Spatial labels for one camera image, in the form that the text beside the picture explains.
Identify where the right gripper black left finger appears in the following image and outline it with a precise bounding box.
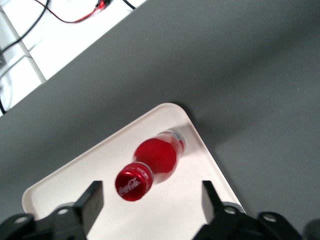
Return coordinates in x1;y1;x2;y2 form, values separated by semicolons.
51;180;104;240

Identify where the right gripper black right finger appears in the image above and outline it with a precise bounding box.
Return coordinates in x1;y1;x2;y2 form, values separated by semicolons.
201;180;247;240

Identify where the red coke bottle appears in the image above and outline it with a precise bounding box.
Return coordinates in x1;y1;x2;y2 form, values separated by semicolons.
114;128;187;203

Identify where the beige plastic tray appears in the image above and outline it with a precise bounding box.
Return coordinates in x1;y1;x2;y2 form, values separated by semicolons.
21;101;248;240

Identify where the white metal frame bar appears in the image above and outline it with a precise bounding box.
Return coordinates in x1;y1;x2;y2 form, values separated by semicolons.
0;3;48;84

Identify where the red wire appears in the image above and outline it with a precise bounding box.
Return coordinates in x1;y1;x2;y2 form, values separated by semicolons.
33;0;112;24

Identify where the black thin floor cable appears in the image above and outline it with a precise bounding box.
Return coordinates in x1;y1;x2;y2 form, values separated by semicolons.
0;0;50;55

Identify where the black short cable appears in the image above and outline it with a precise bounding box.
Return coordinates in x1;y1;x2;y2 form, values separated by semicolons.
122;0;138;10

